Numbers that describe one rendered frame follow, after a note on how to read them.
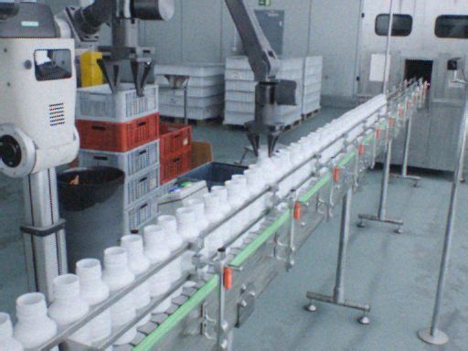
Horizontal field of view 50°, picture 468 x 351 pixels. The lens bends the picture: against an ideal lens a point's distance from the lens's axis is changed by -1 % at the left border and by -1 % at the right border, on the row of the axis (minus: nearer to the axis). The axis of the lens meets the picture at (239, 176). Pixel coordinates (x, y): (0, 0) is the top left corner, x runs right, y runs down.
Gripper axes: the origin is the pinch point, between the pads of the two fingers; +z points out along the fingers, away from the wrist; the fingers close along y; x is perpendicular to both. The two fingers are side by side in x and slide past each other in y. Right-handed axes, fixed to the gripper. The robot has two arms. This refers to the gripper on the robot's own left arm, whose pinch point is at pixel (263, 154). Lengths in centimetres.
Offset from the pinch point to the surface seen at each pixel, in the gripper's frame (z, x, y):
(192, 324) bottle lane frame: 25, 52, -5
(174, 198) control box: 8.3, 25.2, 14.7
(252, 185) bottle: 5.6, 13.0, -2.1
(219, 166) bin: 24, -71, 49
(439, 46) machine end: -31, -465, -19
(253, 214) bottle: 13.6, 13.5, -2.7
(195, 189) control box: 7.5, 17.9, 12.6
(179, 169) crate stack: 85, -268, 188
